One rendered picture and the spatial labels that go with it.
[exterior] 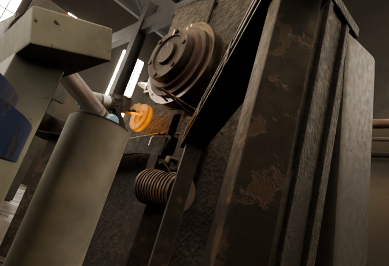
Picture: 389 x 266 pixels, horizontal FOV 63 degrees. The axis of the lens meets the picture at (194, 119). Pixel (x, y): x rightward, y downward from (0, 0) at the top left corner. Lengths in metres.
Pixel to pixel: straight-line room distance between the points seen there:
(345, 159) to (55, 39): 1.71
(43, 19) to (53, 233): 0.32
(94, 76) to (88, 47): 12.09
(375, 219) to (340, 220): 5.39
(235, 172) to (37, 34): 0.29
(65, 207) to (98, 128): 0.14
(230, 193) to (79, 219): 0.33
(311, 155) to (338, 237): 0.50
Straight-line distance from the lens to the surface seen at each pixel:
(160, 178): 1.07
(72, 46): 0.46
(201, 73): 1.43
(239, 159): 0.31
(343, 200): 1.93
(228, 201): 0.31
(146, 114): 1.63
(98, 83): 12.59
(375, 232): 7.26
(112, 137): 0.58
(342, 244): 1.96
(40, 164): 1.76
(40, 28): 0.45
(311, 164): 1.62
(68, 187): 0.57
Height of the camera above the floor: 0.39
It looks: 18 degrees up
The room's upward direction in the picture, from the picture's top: 17 degrees clockwise
